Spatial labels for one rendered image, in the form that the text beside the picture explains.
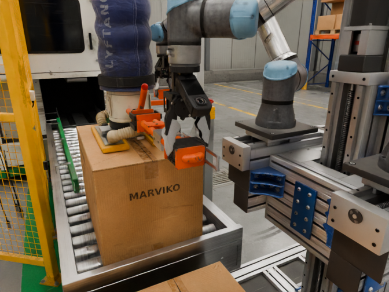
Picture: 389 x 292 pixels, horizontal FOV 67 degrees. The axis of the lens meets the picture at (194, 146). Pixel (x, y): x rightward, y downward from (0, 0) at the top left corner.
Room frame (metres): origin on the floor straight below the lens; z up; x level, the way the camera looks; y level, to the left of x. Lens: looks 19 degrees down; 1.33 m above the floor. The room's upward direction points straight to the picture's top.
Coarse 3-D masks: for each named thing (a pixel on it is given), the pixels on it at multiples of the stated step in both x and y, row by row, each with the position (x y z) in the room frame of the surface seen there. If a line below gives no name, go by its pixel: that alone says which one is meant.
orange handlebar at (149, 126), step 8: (152, 104) 1.30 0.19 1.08; (160, 104) 1.31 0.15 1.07; (128, 112) 1.10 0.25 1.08; (144, 128) 0.90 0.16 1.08; (152, 128) 0.85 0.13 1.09; (160, 128) 0.88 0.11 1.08; (200, 152) 0.64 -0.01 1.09; (184, 160) 0.62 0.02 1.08; (192, 160) 0.62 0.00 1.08; (200, 160) 0.63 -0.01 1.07
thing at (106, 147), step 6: (96, 126) 1.29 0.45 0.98; (96, 132) 1.21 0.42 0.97; (96, 138) 1.15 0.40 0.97; (102, 138) 1.11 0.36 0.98; (102, 144) 1.05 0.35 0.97; (108, 144) 1.04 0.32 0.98; (114, 144) 1.05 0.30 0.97; (120, 144) 1.05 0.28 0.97; (126, 144) 1.05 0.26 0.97; (102, 150) 1.01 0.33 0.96; (108, 150) 1.02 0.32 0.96; (114, 150) 1.02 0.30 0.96; (120, 150) 1.03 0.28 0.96
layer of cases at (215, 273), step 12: (216, 264) 0.90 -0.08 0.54; (180, 276) 0.84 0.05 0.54; (192, 276) 0.84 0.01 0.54; (204, 276) 0.84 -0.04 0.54; (216, 276) 0.84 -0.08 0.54; (228, 276) 0.84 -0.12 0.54; (156, 288) 0.79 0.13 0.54; (168, 288) 0.79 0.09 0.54; (180, 288) 0.79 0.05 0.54; (192, 288) 0.79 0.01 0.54; (204, 288) 0.79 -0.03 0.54; (216, 288) 0.79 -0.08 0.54; (228, 288) 0.79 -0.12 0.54; (240, 288) 0.79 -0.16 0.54
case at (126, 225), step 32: (96, 160) 0.95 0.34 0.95; (128, 160) 0.95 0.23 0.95; (160, 160) 0.96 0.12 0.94; (96, 192) 0.86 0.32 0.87; (128, 192) 0.91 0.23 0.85; (160, 192) 0.96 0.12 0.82; (192, 192) 1.01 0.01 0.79; (96, 224) 0.96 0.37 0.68; (128, 224) 0.90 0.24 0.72; (160, 224) 0.96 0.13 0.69; (192, 224) 1.01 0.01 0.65; (128, 256) 0.90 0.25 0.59
